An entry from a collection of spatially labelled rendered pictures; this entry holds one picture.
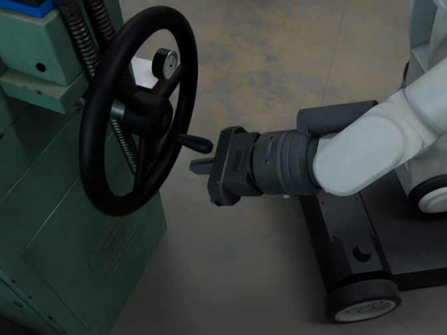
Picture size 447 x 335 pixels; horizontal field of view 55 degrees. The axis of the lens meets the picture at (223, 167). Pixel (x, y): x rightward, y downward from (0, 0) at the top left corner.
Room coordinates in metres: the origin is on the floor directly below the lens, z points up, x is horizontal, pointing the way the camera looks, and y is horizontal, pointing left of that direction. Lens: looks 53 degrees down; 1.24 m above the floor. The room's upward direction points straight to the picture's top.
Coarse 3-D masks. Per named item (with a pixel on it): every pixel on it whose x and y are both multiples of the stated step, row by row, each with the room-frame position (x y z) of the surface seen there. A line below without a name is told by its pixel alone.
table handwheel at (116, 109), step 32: (128, 32) 0.40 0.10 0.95; (192, 32) 0.52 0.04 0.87; (192, 64) 0.52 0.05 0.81; (96, 96) 0.33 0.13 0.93; (128, 96) 0.37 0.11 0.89; (160, 96) 0.42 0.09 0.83; (192, 96) 0.51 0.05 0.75; (96, 128) 0.30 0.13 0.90; (128, 128) 0.39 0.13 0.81; (160, 128) 0.39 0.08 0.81; (96, 160) 0.29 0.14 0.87; (160, 160) 0.42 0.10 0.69; (96, 192) 0.27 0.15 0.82
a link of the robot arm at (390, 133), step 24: (408, 96) 0.33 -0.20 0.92; (360, 120) 0.31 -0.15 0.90; (384, 120) 0.30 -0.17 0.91; (408, 120) 0.30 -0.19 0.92; (336, 144) 0.30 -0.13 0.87; (360, 144) 0.29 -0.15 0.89; (384, 144) 0.29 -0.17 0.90; (408, 144) 0.28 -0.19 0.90; (336, 168) 0.29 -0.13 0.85; (360, 168) 0.28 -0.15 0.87; (384, 168) 0.27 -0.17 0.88; (336, 192) 0.27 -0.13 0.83
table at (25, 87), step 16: (0, 64) 0.43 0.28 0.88; (0, 80) 0.41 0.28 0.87; (16, 80) 0.41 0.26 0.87; (32, 80) 0.41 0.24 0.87; (48, 80) 0.41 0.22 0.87; (80, 80) 0.42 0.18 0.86; (0, 96) 0.41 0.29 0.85; (16, 96) 0.41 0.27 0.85; (32, 96) 0.40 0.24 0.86; (48, 96) 0.39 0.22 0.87; (64, 96) 0.39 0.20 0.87; (80, 96) 0.41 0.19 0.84; (64, 112) 0.38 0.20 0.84
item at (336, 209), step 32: (320, 192) 0.69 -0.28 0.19; (384, 192) 0.70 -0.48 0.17; (320, 224) 0.59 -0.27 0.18; (352, 224) 0.58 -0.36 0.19; (384, 224) 0.60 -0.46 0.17; (416, 224) 0.60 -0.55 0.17; (320, 256) 0.53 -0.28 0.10; (352, 256) 0.48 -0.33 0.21; (384, 256) 0.49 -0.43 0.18; (416, 256) 0.50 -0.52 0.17
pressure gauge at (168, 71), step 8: (160, 48) 0.71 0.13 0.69; (160, 56) 0.69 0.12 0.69; (168, 56) 0.68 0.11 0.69; (176, 56) 0.72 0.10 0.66; (152, 64) 0.68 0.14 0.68; (160, 64) 0.67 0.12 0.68; (168, 64) 0.69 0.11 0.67; (176, 64) 0.71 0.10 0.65; (152, 72) 0.67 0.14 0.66; (160, 72) 0.67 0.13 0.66; (168, 72) 0.68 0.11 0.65; (160, 80) 0.69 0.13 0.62
